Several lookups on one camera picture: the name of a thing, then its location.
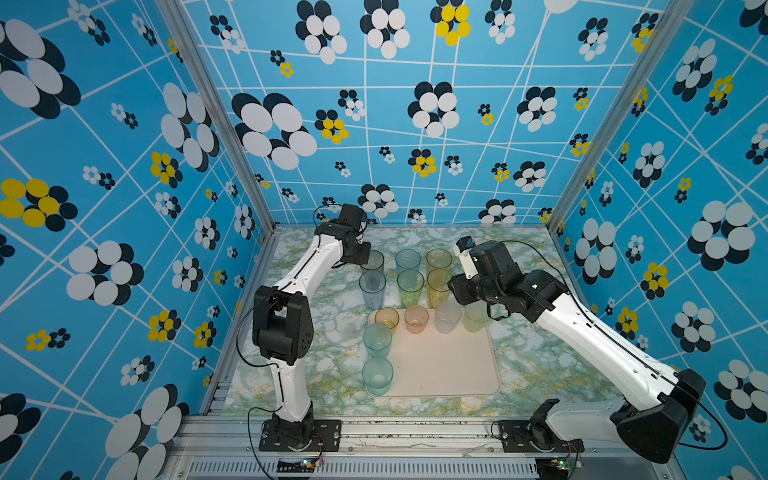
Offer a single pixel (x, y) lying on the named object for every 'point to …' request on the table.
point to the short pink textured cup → (416, 318)
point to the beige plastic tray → (432, 364)
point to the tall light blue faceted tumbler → (372, 285)
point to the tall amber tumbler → (437, 285)
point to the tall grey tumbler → (375, 262)
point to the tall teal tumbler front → (377, 338)
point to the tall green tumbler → (410, 284)
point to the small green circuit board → (302, 466)
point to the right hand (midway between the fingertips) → (457, 281)
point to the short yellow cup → (387, 316)
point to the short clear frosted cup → (447, 315)
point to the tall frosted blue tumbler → (407, 259)
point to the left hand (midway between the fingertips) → (361, 254)
